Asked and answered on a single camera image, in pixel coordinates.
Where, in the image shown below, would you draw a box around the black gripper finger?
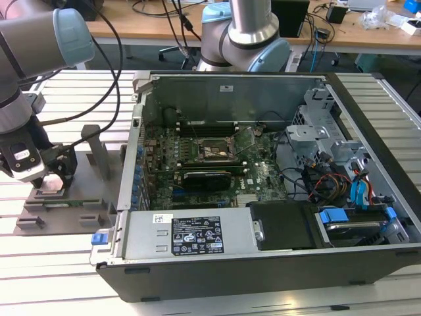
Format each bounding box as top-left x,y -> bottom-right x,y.
43,145 -> 79,192
0,153 -> 44,191

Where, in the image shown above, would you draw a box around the silver topped CPU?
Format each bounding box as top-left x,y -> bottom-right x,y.
41,174 -> 64,192

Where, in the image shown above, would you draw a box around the CPU socket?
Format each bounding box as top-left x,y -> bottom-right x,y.
196,136 -> 238,163

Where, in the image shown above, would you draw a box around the green RAM stick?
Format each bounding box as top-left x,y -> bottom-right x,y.
41,200 -> 101,209

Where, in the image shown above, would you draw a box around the grey brown parts rack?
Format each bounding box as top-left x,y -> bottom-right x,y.
12,123 -> 128,237

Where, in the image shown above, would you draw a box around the blue case latch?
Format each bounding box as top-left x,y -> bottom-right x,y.
91,231 -> 110,247

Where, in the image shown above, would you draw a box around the grey power supply unit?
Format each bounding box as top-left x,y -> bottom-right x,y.
120,209 -> 257,260

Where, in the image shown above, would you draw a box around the black computer box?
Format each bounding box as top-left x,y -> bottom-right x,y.
34,0 -> 106,21

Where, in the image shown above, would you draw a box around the black graphics card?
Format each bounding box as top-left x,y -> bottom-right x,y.
182,169 -> 234,192

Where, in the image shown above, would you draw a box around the black power supply label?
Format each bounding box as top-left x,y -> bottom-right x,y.
170,215 -> 224,257

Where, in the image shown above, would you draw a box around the black RAM slot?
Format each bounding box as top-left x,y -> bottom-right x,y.
179,126 -> 238,131
176,122 -> 240,128
176,128 -> 240,134
179,132 -> 238,138

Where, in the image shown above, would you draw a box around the office chair base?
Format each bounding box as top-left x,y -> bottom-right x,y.
159,45 -> 187,63

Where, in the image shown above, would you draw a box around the silver finned heatsink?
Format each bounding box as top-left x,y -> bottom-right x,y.
236,194 -> 260,207

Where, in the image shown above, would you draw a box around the green motherboard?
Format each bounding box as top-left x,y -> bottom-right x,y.
141,124 -> 292,211

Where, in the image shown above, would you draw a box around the open black PC case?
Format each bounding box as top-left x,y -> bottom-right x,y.
90,70 -> 421,303

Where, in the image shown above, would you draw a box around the black plastic shroud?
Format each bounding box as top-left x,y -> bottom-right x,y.
245,199 -> 326,251

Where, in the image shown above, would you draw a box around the grey metal drive cage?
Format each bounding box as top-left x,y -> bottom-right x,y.
284,86 -> 368,187

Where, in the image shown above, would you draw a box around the white power strip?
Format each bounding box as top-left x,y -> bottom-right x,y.
284,52 -> 303,72

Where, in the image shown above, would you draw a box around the black upright box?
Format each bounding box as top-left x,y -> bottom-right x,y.
272,0 -> 310,39

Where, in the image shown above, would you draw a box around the hard disk in blue carrier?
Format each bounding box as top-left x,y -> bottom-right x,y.
314,205 -> 401,248

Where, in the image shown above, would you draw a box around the small black power adapter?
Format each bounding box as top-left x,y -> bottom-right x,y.
325,5 -> 349,24

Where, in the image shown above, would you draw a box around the teal plastic bin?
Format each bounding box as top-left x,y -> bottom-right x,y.
354,53 -> 384,72

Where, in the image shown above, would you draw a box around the long wooden desk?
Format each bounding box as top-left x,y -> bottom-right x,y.
84,0 -> 421,70

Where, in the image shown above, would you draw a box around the grey flat device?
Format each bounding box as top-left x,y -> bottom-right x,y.
347,0 -> 386,11

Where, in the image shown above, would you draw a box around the clear plastic bag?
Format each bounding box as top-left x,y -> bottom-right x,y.
359,5 -> 397,31

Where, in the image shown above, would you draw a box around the white cardboard box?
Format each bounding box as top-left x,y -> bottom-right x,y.
387,13 -> 421,36

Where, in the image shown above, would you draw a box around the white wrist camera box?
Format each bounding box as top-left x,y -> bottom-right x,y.
7,141 -> 46,181

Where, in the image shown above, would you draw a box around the black camera cable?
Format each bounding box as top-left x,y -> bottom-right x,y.
36,0 -> 124,126

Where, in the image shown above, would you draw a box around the grey case release handle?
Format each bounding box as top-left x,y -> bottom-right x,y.
132,70 -> 155,96

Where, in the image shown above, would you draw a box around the black power cable bundle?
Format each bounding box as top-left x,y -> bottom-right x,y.
301,149 -> 334,200

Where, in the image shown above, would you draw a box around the red yellow wire bundle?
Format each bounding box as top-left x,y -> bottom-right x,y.
307,172 -> 353,202

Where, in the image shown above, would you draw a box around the blue flat data cable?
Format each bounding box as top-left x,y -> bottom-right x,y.
357,168 -> 374,211
349,180 -> 362,210

